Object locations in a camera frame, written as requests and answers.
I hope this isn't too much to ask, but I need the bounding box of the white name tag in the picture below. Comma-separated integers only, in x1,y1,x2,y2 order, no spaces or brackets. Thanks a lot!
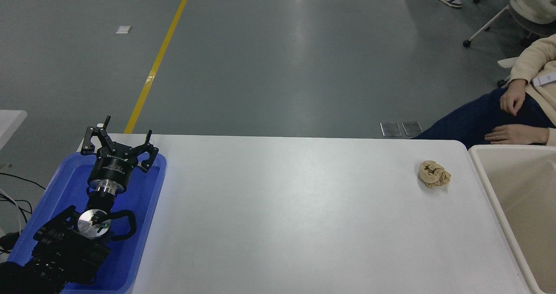
532,73,556,88

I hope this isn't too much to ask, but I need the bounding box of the person's right hand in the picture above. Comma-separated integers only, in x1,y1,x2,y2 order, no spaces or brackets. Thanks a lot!
500,79,529,116

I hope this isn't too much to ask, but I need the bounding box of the black cable plug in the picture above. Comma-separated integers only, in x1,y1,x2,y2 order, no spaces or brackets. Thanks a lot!
0,231,21,254

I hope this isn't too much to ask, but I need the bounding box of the blue plastic tray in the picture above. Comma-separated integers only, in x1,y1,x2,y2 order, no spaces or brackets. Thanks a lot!
8,152,168,294

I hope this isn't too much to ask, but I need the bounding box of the tan paper ball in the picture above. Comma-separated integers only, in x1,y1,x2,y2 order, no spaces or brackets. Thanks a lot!
418,160,452,189

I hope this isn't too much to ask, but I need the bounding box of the black cable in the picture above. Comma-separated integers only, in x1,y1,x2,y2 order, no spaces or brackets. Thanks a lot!
0,193,33,224
0,172,46,191

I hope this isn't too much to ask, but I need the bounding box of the metal floor plate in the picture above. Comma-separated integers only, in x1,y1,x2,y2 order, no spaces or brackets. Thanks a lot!
380,122,402,137
402,121,424,137

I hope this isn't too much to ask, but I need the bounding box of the white office chair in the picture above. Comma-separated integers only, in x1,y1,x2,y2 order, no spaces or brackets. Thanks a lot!
462,0,556,49

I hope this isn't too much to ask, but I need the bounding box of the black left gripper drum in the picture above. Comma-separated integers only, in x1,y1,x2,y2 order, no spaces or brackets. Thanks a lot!
88,143,139,187

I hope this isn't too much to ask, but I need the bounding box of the large pale bin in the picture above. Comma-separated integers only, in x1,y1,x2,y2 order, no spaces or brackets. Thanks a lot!
468,144,556,294

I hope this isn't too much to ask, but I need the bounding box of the person's left hand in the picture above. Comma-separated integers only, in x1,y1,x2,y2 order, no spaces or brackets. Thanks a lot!
484,124,549,145

